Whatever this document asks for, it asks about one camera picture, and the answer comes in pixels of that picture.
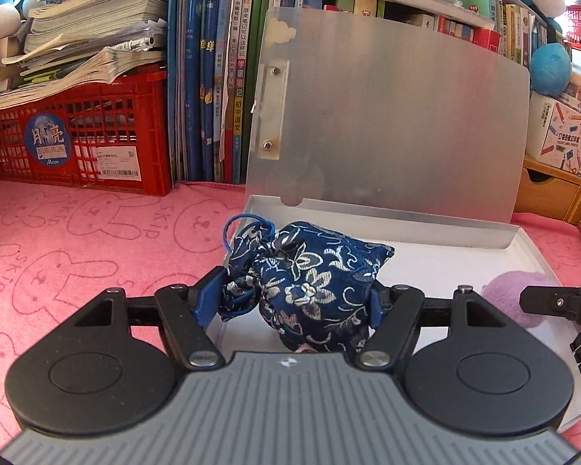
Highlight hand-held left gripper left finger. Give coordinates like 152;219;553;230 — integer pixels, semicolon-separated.
70;266;229;370

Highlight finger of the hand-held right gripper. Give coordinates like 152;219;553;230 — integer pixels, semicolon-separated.
519;286;581;325

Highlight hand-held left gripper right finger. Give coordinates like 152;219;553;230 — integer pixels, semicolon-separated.
356;283;509;370

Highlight purple plush toy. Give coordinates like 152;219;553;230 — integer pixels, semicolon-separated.
481;271;565;332

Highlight blue floral drawstring pouch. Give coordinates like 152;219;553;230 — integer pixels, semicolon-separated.
218;212;395;354

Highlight grey cardboard box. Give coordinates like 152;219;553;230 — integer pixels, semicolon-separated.
207;7;581;434

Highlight wooden drawer unit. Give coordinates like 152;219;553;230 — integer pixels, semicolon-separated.
512;154;581;226

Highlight pink bunny print mat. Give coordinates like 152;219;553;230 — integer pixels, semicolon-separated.
0;179;581;446

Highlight colourful printed carton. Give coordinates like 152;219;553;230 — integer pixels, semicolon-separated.
527;93;581;177

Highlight red plastic crate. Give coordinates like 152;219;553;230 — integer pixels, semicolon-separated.
0;69;174;198

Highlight blue round plush toy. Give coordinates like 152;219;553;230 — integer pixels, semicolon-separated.
529;43;573;96

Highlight row of upright blue books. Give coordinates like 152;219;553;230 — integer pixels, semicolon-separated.
167;0;277;186

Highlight row of shelf books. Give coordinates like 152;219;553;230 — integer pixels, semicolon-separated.
273;0;574;69

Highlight stack of lying books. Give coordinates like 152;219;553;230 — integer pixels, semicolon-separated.
0;0;171;113

